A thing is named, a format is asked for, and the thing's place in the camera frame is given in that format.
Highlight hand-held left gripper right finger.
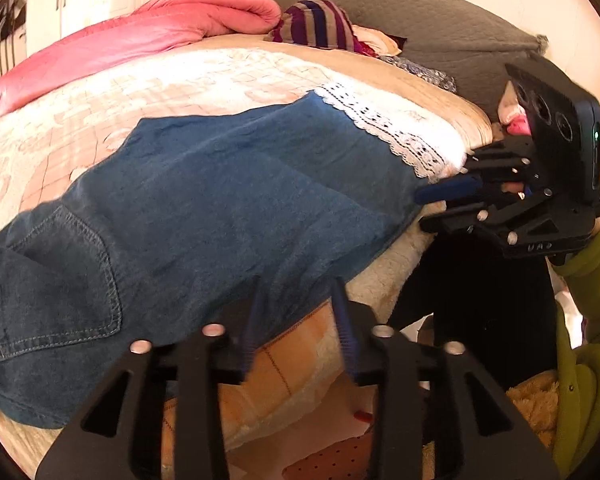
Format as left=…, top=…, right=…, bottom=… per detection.
left=330, top=276, right=561, bottom=480

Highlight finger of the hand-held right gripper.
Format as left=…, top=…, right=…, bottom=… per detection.
left=414, top=137, right=537, bottom=207
left=418, top=199, right=542, bottom=247

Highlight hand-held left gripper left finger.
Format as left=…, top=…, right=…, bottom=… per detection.
left=35, top=277, right=271, bottom=480

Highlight blue denim pants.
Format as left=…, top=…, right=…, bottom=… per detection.
left=0, top=82, right=468, bottom=428

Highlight pile of clothes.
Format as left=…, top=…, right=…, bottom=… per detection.
left=495, top=82, right=533, bottom=138

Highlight person's legs in black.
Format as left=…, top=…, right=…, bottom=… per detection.
left=387, top=232, right=561, bottom=393

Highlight dark patterned cloth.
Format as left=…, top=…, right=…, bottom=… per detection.
left=380, top=55, right=458, bottom=93

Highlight peach pillow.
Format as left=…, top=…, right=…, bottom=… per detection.
left=352, top=25, right=406, bottom=58

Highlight grey quilted headboard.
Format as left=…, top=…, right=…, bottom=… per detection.
left=260, top=0, right=551, bottom=126

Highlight yellow plush cloth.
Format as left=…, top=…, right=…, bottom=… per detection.
left=505, top=370, right=561, bottom=451

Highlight striped purple garment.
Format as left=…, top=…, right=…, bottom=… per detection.
left=264, top=0, right=378, bottom=58

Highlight peach floral bed blanket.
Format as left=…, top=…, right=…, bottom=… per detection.
left=0, top=35, right=496, bottom=480

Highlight pink duvet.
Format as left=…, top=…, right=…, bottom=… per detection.
left=0, top=0, right=283, bottom=128

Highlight dark hanging clutter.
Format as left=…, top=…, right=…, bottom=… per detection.
left=0, top=0, right=28, bottom=76

